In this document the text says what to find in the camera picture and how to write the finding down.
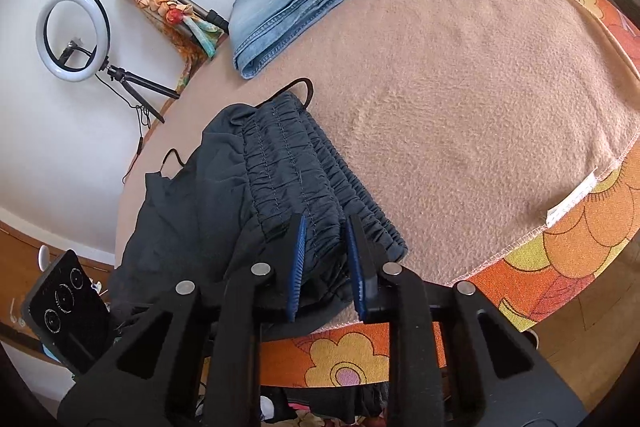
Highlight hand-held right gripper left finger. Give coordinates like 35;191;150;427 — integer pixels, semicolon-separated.
57;213;307;427

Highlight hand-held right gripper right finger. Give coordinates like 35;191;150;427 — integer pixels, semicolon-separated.
346;213;588;427

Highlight dark grey pants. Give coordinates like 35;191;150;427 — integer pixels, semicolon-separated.
107;77;408;343

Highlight beige blanket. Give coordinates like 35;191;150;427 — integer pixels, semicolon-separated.
112;0;640;343

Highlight black smartphone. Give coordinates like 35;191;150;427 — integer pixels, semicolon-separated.
21;249;113;375

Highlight small black tripod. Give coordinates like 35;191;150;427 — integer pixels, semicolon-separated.
95;64;181;124

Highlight folded tripod with orange scarf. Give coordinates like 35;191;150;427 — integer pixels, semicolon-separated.
112;0;221;94

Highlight folded blue jeans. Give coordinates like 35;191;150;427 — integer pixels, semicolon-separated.
228;0;386;80

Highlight wooden furniture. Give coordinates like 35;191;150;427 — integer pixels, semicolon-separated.
0;219;116;353

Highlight black ring light cable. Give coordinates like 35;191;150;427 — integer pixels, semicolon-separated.
95;74;153;184

